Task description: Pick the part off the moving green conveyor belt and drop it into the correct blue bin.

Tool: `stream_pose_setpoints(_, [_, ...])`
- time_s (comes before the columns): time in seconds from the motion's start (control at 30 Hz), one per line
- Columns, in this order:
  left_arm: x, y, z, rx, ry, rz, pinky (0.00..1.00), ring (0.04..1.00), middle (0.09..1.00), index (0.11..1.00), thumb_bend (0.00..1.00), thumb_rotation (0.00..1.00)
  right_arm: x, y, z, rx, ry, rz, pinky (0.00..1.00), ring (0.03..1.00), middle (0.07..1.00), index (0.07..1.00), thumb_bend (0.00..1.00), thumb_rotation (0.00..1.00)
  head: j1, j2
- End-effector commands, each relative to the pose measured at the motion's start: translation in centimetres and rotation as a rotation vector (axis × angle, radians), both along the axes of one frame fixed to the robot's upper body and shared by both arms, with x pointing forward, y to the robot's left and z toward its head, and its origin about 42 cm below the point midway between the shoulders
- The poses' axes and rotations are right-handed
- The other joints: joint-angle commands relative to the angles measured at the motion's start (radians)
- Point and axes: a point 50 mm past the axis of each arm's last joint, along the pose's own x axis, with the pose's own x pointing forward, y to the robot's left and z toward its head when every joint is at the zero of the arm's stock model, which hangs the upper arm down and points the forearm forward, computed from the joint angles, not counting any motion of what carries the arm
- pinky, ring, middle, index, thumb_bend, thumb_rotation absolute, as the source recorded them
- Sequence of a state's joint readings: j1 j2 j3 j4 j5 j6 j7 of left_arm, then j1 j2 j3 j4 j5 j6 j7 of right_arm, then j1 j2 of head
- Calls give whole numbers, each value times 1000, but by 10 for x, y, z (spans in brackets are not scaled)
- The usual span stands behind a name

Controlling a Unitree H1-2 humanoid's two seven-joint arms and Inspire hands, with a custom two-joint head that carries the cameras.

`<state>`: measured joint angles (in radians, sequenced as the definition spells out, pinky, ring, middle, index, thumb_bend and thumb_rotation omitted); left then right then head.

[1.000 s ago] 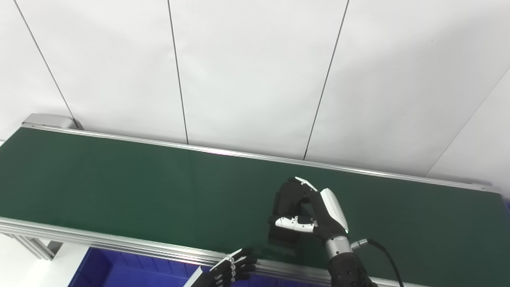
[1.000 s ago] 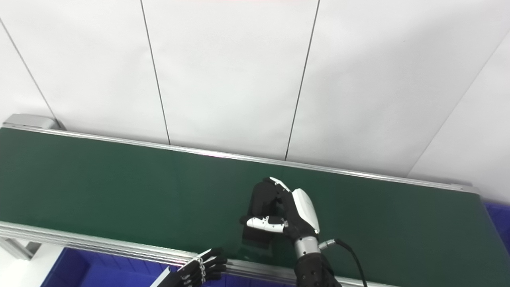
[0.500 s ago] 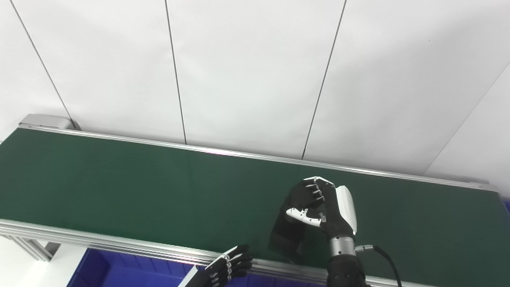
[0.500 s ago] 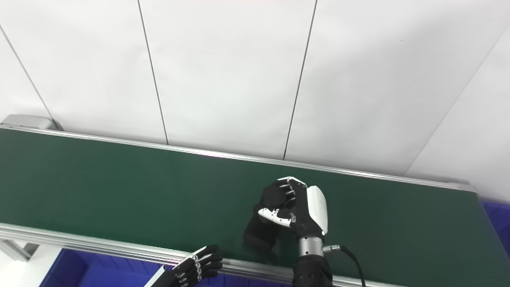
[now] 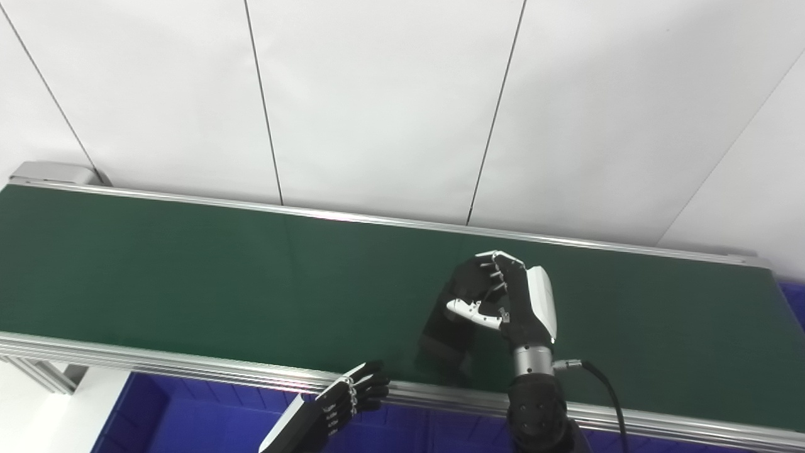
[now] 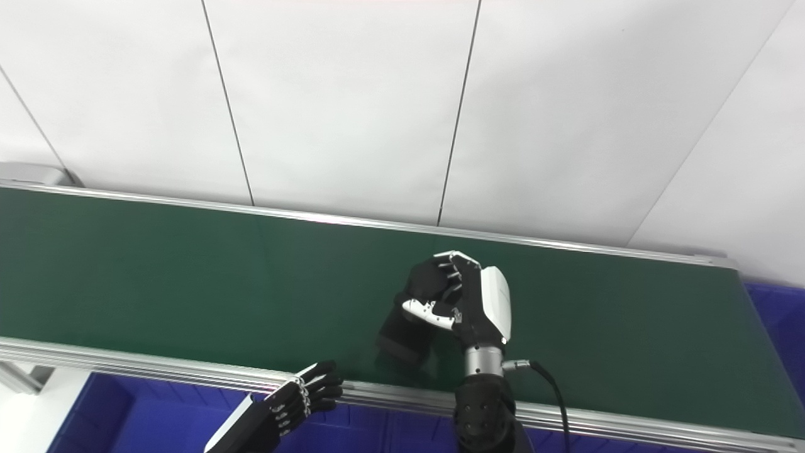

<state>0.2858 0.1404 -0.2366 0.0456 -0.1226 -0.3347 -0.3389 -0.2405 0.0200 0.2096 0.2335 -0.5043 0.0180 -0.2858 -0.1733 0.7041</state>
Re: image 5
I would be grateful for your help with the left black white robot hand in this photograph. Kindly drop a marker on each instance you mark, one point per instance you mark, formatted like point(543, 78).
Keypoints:
point(321, 412)

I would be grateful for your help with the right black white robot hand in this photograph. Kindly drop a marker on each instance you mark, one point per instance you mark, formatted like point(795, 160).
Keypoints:
point(531, 308)

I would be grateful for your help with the black block part with cylinder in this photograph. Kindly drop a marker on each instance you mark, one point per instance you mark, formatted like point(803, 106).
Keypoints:
point(449, 336)

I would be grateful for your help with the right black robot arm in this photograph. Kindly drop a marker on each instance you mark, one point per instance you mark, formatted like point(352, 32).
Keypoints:
point(534, 402)

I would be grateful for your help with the green conveyor belt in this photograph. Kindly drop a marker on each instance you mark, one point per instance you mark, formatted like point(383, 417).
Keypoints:
point(188, 366)
point(220, 277)

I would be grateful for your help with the aluminium conveyor leg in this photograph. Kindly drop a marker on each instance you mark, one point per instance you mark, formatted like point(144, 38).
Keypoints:
point(44, 375)

